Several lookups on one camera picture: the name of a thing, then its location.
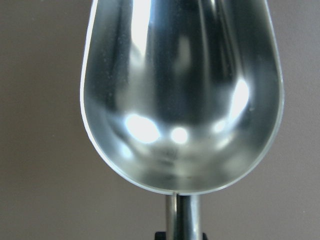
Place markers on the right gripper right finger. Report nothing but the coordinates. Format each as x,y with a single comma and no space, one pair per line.
204,236

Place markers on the metal ice scoop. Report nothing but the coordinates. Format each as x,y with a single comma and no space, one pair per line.
181,97

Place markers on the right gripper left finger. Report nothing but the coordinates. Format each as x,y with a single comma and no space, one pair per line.
160,235

